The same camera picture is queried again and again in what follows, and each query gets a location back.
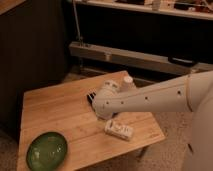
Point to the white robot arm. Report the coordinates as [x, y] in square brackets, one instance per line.
[189, 93]

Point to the long grey case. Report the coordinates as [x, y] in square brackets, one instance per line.
[133, 59]

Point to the metal pole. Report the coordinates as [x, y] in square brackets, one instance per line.
[79, 37]

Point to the white shelf board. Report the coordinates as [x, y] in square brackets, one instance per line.
[142, 8]

